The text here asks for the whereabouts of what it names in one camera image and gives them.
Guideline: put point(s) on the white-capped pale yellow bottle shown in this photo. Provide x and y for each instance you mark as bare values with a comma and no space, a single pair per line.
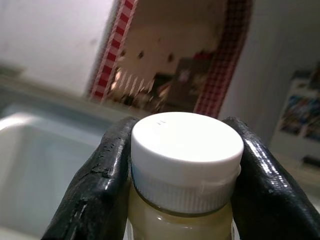
186,160

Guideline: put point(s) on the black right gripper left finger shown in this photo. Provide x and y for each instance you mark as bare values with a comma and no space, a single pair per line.
95,190

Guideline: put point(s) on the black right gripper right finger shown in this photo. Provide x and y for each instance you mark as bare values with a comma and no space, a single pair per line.
270,190

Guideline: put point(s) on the red checkered kitchen towel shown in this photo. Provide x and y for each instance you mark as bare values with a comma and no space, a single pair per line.
172,55

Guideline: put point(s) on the colourful picture fridge magnet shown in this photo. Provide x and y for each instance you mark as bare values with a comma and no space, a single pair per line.
298,113

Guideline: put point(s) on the white sink basin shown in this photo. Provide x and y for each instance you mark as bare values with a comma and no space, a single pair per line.
45,160

